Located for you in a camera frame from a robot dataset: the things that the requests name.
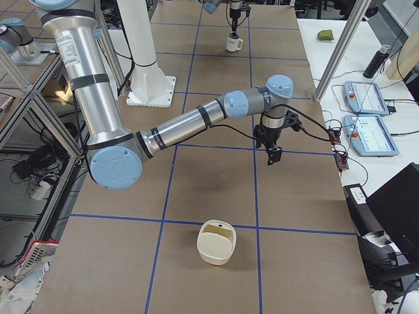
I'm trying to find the black water bottle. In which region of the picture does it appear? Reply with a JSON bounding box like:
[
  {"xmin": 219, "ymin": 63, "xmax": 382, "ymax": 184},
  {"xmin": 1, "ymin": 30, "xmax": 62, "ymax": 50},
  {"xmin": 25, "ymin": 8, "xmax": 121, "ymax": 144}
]
[{"xmin": 363, "ymin": 44, "xmax": 391, "ymax": 79}]

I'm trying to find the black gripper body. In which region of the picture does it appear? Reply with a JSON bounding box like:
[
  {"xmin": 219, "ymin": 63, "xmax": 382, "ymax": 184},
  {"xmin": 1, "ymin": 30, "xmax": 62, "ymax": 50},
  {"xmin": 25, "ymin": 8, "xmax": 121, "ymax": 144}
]
[
  {"xmin": 229, "ymin": 8, "xmax": 241, "ymax": 28},
  {"xmin": 253, "ymin": 124, "xmax": 282, "ymax": 150}
]

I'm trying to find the green cloth pouch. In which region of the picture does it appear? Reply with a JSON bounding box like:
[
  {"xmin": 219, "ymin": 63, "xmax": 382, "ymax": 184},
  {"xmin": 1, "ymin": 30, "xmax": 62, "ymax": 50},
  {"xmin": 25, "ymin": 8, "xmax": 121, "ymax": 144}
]
[{"xmin": 317, "ymin": 29, "xmax": 335, "ymax": 41}]

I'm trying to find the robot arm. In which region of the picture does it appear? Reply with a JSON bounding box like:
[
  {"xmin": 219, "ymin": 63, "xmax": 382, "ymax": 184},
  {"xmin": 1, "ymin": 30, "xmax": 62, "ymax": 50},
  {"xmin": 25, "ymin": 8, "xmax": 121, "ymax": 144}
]
[
  {"xmin": 202, "ymin": 0, "xmax": 246, "ymax": 35},
  {"xmin": 35, "ymin": 1, "xmax": 294, "ymax": 190}
]

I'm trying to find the white HOME mug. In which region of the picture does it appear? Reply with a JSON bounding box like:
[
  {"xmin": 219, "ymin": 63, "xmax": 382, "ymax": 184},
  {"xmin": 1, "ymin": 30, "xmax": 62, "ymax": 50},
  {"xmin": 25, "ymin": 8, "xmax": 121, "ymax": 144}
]
[{"xmin": 226, "ymin": 33, "xmax": 243, "ymax": 52}]

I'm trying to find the aluminium frame post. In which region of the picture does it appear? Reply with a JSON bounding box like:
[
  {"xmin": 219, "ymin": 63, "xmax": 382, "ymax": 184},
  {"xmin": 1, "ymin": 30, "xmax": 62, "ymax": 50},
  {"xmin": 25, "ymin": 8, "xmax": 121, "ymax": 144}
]
[{"xmin": 314, "ymin": 0, "xmax": 372, "ymax": 103}]

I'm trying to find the near blue teach pendant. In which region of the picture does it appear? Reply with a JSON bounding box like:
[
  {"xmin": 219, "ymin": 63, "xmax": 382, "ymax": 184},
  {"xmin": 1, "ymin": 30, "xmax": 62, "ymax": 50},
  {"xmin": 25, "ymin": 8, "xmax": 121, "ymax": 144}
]
[{"xmin": 343, "ymin": 114, "xmax": 399, "ymax": 157}]

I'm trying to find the cream white basket container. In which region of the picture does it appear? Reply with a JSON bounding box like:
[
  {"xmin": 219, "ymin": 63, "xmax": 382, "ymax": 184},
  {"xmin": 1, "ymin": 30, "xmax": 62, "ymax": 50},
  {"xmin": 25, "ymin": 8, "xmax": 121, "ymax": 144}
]
[{"xmin": 196, "ymin": 220, "xmax": 236, "ymax": 266}]

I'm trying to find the orange black cable hub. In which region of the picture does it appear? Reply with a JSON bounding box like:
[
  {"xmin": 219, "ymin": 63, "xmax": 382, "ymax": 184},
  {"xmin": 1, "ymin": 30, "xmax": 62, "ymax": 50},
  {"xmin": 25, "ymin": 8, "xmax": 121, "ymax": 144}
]
[{"xmin": 327, "ymin": 128, "xmax": 349, "ymax": 173}]

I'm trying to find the black Huawei monitor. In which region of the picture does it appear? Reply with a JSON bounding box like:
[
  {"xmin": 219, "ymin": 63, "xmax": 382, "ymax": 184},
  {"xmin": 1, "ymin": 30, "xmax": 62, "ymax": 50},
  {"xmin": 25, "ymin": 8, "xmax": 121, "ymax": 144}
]
[{"xmin": 367, "ymin": 162, "xmax": 418, "ymax": 262}]

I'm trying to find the blue teach pendant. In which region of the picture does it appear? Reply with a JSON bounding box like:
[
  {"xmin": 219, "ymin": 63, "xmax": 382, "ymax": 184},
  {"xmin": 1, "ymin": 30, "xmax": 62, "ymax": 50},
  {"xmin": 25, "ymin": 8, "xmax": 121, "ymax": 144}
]
[
  {"xmin": 344, "ymin": 80, "xmax": 390, "ymax": 116},
  {"xmin": 343, "ymin": 114, "xmax": 399, "ymax": 157}
]

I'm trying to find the second grey robot base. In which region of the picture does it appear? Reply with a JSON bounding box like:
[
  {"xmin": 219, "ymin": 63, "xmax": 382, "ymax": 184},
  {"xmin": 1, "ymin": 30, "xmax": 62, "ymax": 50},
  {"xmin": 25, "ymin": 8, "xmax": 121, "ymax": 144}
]
[{"xmin": 1, "ymin": 18, "xmax": 58, "ymax": 65}]

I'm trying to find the far blue teach pendant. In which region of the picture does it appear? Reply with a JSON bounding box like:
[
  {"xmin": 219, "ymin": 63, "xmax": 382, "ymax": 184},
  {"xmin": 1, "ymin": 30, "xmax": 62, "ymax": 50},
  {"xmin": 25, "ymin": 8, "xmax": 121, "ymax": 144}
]
[{"xmin": 344, "ymin": 80, "xmax": 390, "ymax": 116}]

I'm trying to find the black label printer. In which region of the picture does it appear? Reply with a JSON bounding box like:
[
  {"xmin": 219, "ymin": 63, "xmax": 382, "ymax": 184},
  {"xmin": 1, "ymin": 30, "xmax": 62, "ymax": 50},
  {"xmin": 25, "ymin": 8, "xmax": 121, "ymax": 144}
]
[{"xmin": 342, "ymin": 184, "xmax": 413, "ymax": 288}]

